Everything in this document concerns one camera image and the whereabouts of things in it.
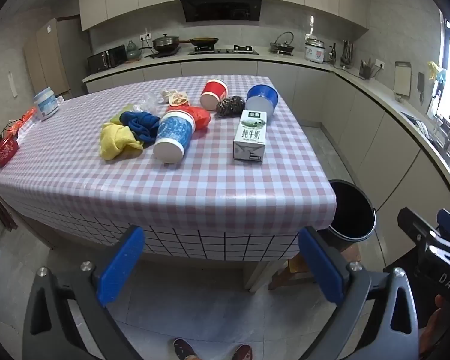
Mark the black range hood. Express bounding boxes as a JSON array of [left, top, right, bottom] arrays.
[[176, 0, 265, 23]]

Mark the white kitchen island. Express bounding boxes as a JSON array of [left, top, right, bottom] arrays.
[[17, 214, 299, 294]]

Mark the person's left shoe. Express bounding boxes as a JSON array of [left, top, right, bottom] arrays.
[[172, 338, 197, 360]]

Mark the dark scouring ball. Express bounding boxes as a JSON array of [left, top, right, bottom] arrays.
[[215, 95, 245, 118]]

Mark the kitchen sink with faucet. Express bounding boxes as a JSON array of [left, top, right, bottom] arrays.
[[401, 101, 450, 171]]

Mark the black microwave oven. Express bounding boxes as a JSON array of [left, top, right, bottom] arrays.
[[87, 45, 127, 74]]

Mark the beige tall cabinet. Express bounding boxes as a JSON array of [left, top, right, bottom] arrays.
[[24, 18, 83, 100]]

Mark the yellow cloth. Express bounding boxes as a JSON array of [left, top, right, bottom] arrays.
[[98, 122, 144, 161]]

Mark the orange net bag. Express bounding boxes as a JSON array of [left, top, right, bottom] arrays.
[[5, 107, 37, 133]]

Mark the dark utensil holder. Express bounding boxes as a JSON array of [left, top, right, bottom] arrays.
[[359, 58, 376, 80]]

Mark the pink checked tablecloth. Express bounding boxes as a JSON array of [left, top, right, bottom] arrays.
[[0, 75, 336, 261]]

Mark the frying pan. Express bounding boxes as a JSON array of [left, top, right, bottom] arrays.
[[180, 37, 220, 47]]

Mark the black trash bin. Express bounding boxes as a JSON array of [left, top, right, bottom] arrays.
[[324, 180, 377, 250]]

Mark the orange plastic bag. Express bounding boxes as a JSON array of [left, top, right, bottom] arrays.
[[180, 105, 212, 132]]

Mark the blue cloth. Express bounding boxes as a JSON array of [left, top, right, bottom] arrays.
[[120, 110, 161, 149]]

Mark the milk carton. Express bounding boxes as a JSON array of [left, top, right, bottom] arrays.
[[233, 109, 269, 163]]

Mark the white tub with blue label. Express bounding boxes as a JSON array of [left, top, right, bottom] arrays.
[[33, 87, 59, 121]]

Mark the white paper wrapper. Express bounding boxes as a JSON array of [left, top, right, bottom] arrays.
[[161, 88, 190, 106]]

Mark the red paper cup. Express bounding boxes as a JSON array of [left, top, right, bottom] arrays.
[[199, 79, 229, 111]]

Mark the person's right hand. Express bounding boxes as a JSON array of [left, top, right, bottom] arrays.
[[426, 294, 448, 343]]

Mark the blue paper cup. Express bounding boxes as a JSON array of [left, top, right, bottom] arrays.
[[153, 109, 196, 164]]

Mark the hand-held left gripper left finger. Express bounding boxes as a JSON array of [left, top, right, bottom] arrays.
[[22, 225, 147, 360]]

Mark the white rice cooker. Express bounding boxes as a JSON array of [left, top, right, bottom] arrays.
[[304, 34, 326, 64]]

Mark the clear plastic bag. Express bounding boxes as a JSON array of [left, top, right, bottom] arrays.
[[133, 92, 166, 115]]

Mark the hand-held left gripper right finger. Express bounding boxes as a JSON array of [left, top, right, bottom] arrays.
[[296, 226, 422, 360]]

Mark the wok with glass lid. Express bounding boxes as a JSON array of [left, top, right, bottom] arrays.
[[152, 34, 181, 52]]

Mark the kitchen counter with cabinets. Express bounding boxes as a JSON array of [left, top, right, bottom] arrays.
[[82, 50, 450, 256]]

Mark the red packet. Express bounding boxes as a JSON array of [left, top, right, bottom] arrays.
[[0, 135, 20, 168]]

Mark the white cutting board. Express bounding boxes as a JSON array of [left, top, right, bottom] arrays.
[[393, 61, 412, 96]]

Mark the black gas stove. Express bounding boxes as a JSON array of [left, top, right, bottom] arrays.
[[187, 45, 259, 56]]

